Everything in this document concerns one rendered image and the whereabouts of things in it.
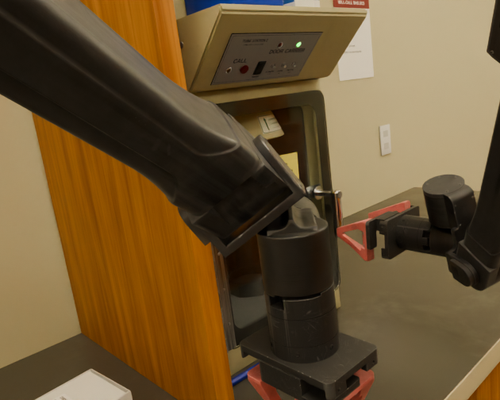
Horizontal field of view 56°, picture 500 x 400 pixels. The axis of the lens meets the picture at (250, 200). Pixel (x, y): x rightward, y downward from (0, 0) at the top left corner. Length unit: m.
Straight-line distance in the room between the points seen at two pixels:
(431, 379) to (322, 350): 0.44
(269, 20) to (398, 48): 1.37
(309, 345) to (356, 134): 1.43
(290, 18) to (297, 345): 0.48
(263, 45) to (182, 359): 0.48
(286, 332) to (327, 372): 0.04
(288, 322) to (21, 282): 0.79
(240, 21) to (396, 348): 0.59
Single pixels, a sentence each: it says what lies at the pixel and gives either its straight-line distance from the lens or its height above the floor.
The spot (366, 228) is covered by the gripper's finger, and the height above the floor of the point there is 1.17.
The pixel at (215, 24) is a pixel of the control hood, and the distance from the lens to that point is 0.64.
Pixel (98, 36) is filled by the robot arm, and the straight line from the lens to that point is 0.23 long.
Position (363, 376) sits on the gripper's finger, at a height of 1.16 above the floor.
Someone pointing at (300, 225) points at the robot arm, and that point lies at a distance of 0.36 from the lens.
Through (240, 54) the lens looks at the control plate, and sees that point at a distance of 0.70.
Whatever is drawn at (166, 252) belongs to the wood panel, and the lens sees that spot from 0.68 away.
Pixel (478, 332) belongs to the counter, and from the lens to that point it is 0.95.
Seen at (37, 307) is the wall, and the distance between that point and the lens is 1.11.
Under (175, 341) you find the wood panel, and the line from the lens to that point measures 0.75.
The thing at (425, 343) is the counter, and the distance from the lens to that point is 0.91.
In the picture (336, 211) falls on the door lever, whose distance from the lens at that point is 0.87.
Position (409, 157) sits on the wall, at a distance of 2.09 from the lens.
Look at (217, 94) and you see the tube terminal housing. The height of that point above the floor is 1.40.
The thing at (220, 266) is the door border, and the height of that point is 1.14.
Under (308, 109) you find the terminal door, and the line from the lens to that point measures 0.88.
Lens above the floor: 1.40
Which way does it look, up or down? 12 degrees down
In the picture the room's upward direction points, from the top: 7 degrees counter-clockwise
